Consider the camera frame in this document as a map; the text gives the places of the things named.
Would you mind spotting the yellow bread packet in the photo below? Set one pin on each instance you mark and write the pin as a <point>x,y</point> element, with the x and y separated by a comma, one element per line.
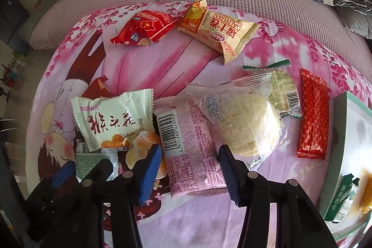
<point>223,33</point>

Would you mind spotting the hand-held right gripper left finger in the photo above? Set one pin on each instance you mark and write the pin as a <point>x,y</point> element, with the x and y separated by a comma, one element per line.
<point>149,175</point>

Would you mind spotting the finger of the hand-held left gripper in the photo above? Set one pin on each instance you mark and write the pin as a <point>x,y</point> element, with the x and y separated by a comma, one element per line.
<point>62,175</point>
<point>103,168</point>

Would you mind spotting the clear bread packet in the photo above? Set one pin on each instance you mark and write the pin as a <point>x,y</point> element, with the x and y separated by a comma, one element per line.
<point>247,123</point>

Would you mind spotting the green edged cracker packet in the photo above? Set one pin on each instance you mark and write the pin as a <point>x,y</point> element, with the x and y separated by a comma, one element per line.
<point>283,88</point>

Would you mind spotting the pale green box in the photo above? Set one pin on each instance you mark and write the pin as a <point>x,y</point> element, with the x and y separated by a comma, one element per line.
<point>345,143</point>

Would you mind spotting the green and white packet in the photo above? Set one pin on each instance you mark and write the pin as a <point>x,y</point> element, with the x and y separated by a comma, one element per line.
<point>341,201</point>

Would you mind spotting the pink barcode packet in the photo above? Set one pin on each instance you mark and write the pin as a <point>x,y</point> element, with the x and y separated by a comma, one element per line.
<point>189,155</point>

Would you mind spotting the red flower print packet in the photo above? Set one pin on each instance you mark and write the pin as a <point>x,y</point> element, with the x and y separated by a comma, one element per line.
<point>145,27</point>

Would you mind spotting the colourful floor clutter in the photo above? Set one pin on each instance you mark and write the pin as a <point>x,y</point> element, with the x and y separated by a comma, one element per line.
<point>13,73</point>

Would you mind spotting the yellow pastry packet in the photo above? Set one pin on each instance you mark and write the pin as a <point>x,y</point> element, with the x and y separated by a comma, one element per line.
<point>364,192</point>

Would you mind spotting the silver and green packet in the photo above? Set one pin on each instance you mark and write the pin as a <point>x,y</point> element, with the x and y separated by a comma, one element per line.
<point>93,162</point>

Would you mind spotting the grey pillow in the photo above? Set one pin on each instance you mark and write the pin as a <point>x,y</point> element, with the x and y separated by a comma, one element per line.
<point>357,21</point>

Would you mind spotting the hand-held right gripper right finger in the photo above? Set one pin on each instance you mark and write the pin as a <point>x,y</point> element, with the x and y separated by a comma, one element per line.
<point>229,178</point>

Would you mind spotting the white packet with orange print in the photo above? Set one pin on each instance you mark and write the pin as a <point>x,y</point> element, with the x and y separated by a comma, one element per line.
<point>110,120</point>

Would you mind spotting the pink printed blanket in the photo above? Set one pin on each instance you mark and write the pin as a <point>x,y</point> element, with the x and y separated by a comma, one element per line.
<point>174,73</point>

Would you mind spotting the red patterned wafer packet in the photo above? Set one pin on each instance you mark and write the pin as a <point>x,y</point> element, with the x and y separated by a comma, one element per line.
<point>314,117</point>

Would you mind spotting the dark storage cabinet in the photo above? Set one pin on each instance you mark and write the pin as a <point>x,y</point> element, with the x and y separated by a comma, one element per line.
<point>13,18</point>

